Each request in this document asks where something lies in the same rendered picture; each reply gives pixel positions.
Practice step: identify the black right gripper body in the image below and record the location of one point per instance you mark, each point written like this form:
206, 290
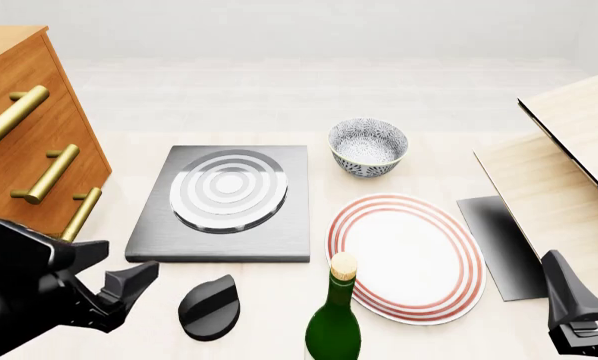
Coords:
586, 341

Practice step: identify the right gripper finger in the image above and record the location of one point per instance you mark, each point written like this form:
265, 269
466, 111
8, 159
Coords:
571, 292

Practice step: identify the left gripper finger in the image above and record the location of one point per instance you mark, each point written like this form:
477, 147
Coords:
81, 253
129, 281

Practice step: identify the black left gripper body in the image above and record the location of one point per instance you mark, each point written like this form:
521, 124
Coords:
86, 307

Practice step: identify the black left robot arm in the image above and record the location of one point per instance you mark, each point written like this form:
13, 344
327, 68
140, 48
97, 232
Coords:
14, 285

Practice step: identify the round black stove knob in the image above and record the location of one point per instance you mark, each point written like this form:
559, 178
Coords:
209, 307

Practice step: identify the flat black stove plate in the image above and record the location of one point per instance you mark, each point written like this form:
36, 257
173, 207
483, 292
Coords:
289, 210

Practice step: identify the wooden cabinet drawer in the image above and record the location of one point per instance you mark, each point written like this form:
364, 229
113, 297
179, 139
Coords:
34, 71
71, 127
98, 170

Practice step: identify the pale wooden two-tier shelf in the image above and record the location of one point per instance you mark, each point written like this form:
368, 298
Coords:
539, 187

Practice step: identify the white plate with red rings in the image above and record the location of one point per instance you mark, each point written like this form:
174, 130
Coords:
409, 258

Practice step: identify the green wine bottle with cork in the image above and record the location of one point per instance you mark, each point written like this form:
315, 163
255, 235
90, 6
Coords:
333, 322

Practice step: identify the wooden cabinet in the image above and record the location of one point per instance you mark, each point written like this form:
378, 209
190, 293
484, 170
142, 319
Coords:
9, 48

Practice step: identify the patterned grey-white bowl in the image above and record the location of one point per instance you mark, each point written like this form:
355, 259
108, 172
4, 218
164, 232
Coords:
369, 150

